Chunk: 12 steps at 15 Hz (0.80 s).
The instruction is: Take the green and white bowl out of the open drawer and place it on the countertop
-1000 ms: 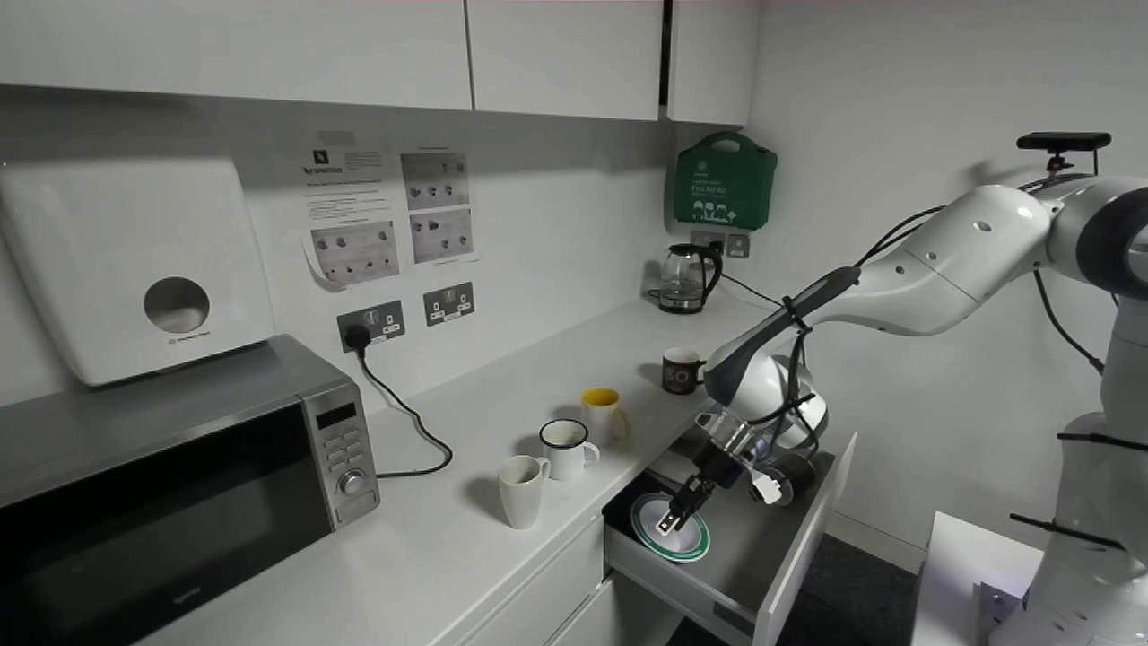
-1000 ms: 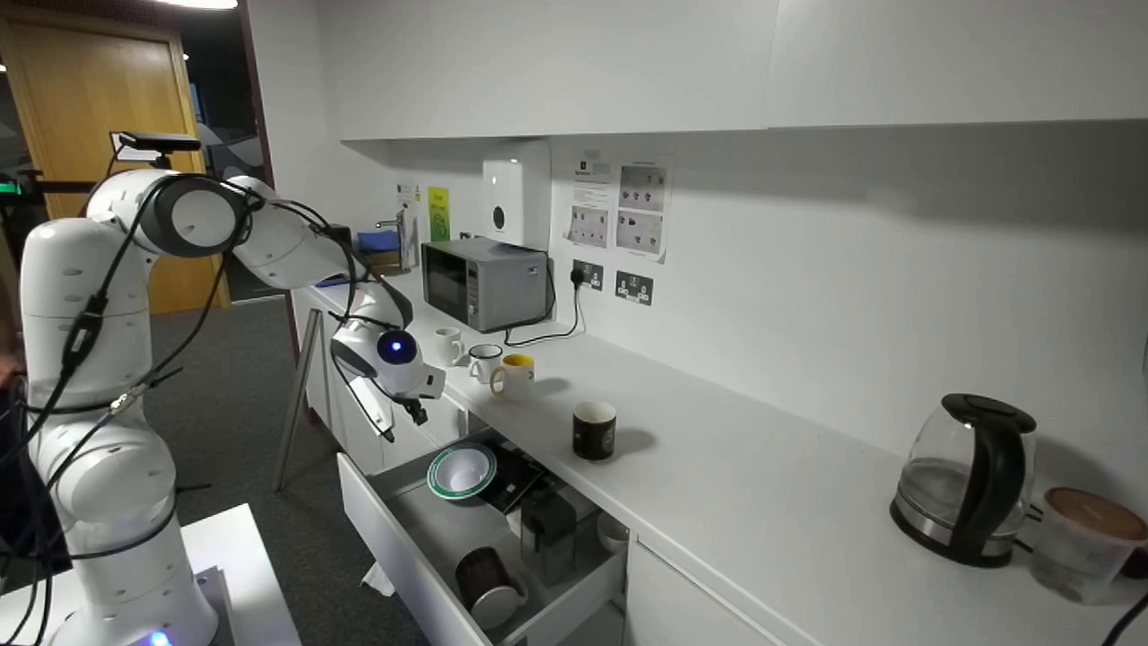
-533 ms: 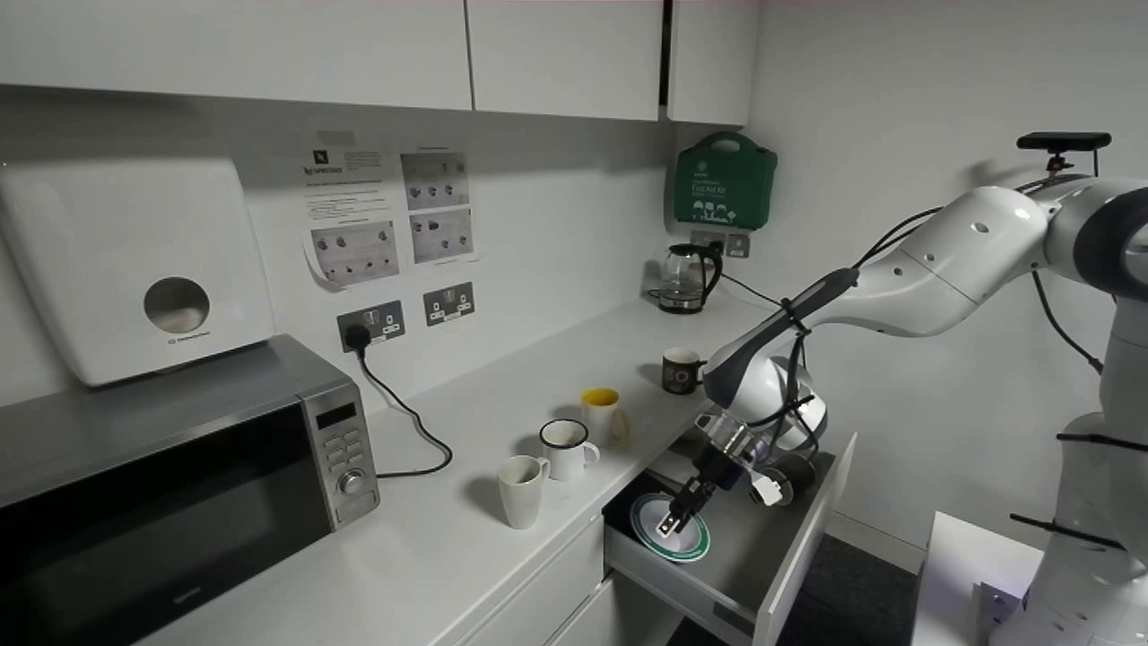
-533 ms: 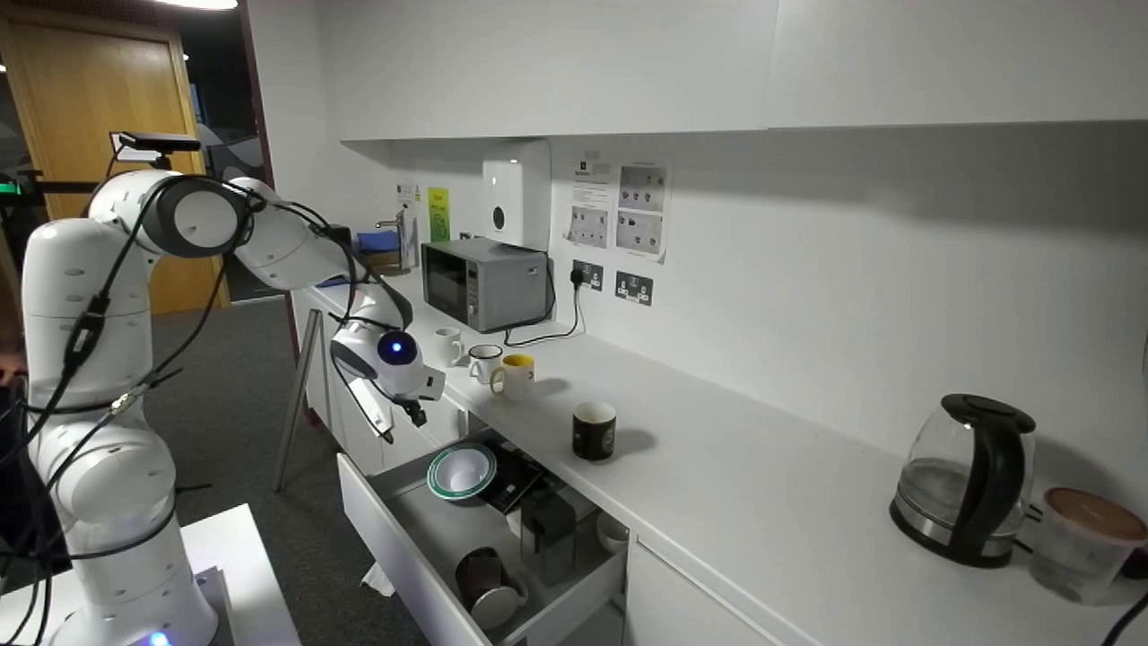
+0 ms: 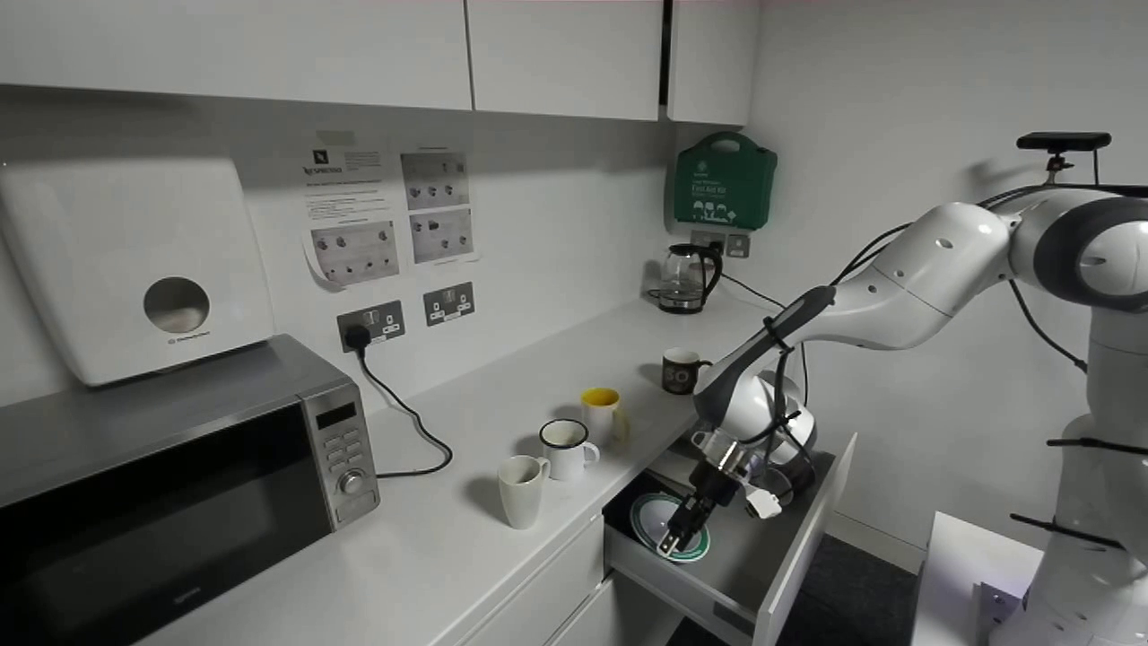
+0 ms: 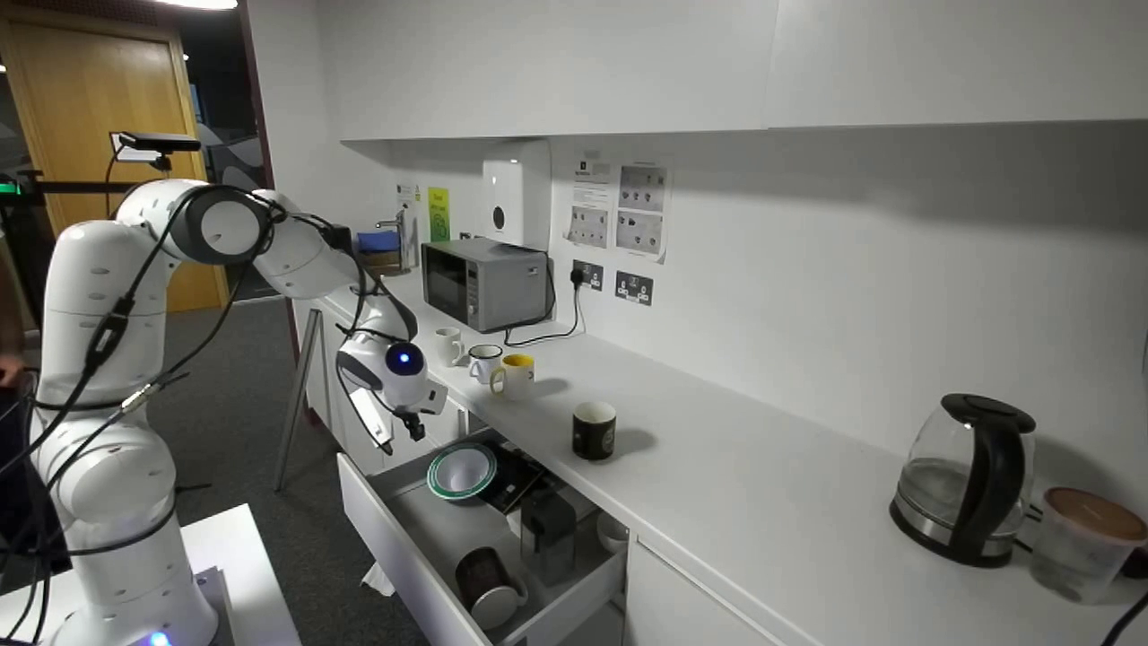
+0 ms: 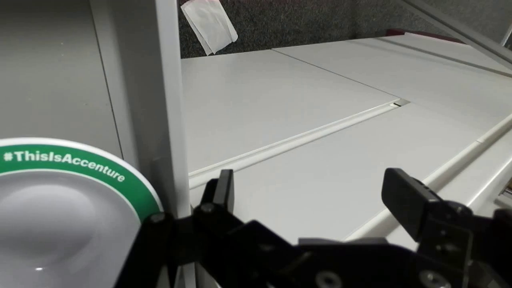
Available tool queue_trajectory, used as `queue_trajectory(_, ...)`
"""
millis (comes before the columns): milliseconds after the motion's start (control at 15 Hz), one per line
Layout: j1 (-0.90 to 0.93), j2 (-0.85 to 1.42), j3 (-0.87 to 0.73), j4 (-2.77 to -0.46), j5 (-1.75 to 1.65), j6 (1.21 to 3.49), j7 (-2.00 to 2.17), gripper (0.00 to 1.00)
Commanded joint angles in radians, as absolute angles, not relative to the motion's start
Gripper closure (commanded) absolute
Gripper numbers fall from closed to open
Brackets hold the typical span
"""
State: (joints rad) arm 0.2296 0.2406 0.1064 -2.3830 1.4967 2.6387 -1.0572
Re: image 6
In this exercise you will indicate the grey tripod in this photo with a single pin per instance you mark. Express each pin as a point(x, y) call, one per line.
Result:
point(294, 397)

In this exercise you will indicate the ceiling lamp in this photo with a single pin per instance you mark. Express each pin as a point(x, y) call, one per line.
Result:
point(197, 5)

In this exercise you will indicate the instruction poster two photos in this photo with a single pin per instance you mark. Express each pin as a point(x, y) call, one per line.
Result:
point(638, 217)

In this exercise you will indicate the black purple box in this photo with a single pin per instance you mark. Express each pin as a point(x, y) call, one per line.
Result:
point(521, 478)

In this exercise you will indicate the white lower cabinets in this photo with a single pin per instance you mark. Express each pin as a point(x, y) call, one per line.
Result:
point(695, 598)

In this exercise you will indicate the black camera boom stand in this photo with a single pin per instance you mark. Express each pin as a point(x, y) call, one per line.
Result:
point(60, 189)

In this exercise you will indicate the plastic container brown lid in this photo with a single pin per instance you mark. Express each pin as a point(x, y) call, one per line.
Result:
point(1081, 550)

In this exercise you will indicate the white cabinets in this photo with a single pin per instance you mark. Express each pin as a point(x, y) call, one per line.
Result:
point(695, 598)
point(720, 57)

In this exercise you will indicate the white upper cabinets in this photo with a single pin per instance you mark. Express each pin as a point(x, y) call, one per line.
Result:
point(720, 57)

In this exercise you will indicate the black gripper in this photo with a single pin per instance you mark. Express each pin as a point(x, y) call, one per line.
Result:
point(414, 424)

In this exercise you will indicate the plain white mug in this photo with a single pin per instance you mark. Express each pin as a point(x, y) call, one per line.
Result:
point(460, 349)

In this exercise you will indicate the black camera on boom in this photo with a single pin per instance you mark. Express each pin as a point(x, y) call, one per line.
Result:
point(157, 141)

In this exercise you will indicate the wooden door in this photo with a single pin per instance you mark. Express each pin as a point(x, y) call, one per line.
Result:
point(96, 85)

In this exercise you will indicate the white robot stand table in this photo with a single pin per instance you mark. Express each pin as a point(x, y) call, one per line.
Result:
point(252, 575)

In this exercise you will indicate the wall socket with plug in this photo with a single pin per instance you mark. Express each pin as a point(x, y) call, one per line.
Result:
point(586, 275)

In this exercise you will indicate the small black cup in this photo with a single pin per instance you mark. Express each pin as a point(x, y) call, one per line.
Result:
point(548, 519)

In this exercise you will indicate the blue box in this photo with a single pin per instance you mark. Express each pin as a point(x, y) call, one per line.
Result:
point(377, 240)

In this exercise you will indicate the green and white bowl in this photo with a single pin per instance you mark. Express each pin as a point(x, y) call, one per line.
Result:
point(460, 470)

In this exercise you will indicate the white mug blue rim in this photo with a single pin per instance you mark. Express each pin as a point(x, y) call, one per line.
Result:
point(483, 362)

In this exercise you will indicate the yellow green wall sign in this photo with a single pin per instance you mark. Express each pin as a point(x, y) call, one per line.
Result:
point(439, 217)

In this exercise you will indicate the open grey kitchen drawer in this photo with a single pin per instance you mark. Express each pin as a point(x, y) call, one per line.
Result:
point(396, 562)

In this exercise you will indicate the dark mug lying sideways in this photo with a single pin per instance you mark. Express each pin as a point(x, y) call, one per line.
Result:
point(489, 579)

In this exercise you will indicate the empty double wall socket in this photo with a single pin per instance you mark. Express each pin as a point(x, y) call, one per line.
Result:
point(634, 287)

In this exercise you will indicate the instruction poster with header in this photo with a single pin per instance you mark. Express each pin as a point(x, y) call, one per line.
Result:
point(588, 221)

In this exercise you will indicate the white paper towel dispenser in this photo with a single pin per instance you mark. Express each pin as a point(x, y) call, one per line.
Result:
point(502, 203)

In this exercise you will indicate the slim clear bottle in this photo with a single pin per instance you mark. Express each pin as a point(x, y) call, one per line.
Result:
point(411, 234)

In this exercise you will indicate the black mug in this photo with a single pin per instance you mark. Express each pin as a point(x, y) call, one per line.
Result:
point(594, 430)

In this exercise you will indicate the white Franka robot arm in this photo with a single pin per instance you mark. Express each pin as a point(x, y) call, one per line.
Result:
point(119, 505)

